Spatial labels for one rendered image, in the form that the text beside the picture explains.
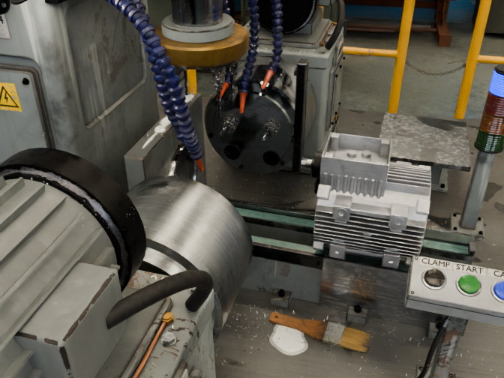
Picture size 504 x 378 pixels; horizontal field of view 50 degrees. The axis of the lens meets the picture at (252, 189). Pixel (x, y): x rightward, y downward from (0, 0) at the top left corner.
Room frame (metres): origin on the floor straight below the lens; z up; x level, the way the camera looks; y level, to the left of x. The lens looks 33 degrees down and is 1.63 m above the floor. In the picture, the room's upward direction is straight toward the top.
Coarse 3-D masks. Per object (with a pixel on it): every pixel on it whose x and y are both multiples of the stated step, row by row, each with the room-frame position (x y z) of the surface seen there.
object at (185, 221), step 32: (128, 192) 0.76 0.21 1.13; (160, 192) 0.70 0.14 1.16; (192, 192) 0.71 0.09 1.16; (160, 224) 0.62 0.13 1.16; (192, 224) 0.64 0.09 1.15; (224, 224) 0.67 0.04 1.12; (160, 256) 0.57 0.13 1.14; (192, 256) 0.58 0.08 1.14; (224, 256) 0.62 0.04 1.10; (224, 288) 0.58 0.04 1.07; (224, 320) 0.57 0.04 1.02
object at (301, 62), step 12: (300, 60) 1.05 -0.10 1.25; (300, 72) 1.04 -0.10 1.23; (300, 84) 1.04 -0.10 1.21; (300, 96) 1.03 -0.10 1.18; (300, 108) 1.03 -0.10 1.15; (300, 120) 1.03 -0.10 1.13; (300, 132) 1.03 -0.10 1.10; (300, 144) 1.03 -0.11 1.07; (300, 156) 1.03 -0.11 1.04; (300, 168) 1.03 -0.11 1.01
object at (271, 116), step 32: (256, 64) 1.26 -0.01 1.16; (288, 64) 1.29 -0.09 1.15; (224, 96) 1.18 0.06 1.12; (256, 96) 1.15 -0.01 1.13; (288, 96) 1.14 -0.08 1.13; (224, 128) 1.12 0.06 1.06; (256, 128) 1.15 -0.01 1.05; (288, 128) 1.13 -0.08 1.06; (256, 160) 1.15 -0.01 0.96; (288, 160) 1.13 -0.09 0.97
